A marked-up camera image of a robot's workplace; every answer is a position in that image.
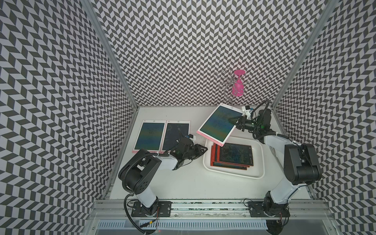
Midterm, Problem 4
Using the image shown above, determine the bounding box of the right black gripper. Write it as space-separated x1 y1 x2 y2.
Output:
228 115 261 131

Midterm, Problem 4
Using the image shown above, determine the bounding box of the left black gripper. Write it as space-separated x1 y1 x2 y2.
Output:
183 143 209 161

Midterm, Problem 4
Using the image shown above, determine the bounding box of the red writing tablet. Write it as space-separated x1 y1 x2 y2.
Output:
211 144 249 170
215 143 254 167

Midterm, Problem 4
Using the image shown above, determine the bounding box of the pink writing tablet colourful screen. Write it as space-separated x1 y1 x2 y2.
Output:
132 120 166 153

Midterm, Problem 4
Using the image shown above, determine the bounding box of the white plastic storage tray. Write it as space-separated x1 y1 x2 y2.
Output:
203 137 265 179

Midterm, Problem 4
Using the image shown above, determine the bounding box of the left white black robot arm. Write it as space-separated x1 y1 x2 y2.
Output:
118 134 208 216

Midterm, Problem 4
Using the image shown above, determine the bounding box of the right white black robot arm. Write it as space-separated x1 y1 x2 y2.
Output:
229 99 322 217

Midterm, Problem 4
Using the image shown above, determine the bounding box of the pink plastic goblet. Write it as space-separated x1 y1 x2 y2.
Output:
231 70 246 97

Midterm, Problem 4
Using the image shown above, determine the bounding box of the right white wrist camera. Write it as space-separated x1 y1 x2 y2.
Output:
241 105 254 118

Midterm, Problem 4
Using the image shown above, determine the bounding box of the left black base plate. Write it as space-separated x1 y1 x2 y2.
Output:
131 201 172 217

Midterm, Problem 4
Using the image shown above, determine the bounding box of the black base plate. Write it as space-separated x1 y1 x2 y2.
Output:
131 201 172 217
247 201 290 218

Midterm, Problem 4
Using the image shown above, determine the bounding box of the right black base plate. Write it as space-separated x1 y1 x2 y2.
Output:
247 201 290 218

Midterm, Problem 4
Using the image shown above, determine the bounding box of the aluminium front rail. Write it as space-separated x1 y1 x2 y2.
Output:
88 199 334 220

